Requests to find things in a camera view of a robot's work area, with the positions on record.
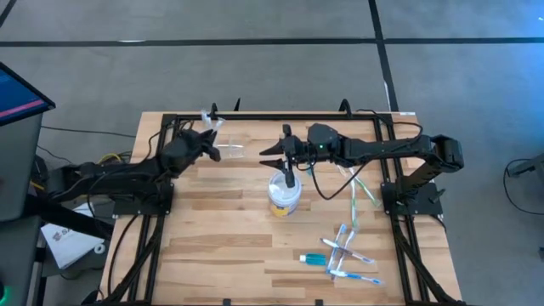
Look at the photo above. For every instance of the white tape roll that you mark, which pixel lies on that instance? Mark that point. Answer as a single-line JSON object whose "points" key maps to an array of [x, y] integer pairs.
{"points": [[97, 251]]}

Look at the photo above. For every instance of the grey cabinet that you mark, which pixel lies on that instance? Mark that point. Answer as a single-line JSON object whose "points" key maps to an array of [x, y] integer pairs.
{"points": [[17, 170]]}

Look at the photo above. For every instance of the blue toothbrush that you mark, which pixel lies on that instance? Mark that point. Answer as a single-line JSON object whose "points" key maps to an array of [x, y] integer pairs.
{"points": [[341, 233], [209, 121], [355, 277]]}

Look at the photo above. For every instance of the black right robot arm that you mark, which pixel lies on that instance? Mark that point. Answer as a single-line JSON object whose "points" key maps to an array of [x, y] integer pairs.
{"points": [[382, 149]]}

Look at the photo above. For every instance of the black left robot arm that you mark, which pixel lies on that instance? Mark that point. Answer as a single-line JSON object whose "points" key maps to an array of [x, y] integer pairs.
{"points": [[127, 170]]}

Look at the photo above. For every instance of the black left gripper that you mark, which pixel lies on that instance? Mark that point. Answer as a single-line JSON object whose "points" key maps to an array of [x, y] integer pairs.
{"points": [[200, 149]]}

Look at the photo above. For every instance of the white printed booklet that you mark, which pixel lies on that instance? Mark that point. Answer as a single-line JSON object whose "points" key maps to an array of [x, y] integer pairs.
{"points": [[68, 246]]}

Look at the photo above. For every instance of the monitor with blue screen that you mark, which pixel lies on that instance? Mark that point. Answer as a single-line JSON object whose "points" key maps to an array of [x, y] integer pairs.
{"points": [[17, 93]]}

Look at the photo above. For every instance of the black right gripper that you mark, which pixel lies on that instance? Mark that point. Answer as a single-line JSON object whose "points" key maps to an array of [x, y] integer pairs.
{"points": [[299, 151]]}

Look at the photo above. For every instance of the dark grey box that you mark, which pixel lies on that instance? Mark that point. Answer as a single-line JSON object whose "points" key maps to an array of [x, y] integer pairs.
{"points": [[17, 255]]}

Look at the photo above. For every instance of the grey stand leg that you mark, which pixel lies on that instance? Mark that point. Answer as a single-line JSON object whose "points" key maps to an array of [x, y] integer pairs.
{"points": [[533, 163]]}

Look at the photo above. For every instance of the clear plastic toothbrush package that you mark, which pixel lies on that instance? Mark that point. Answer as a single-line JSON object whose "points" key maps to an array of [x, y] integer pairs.
{"points": [[234, 149]]}

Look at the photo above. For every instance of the black stand beam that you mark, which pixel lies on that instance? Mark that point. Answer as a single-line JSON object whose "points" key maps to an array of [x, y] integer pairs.
{"points": [[64, 217]]}

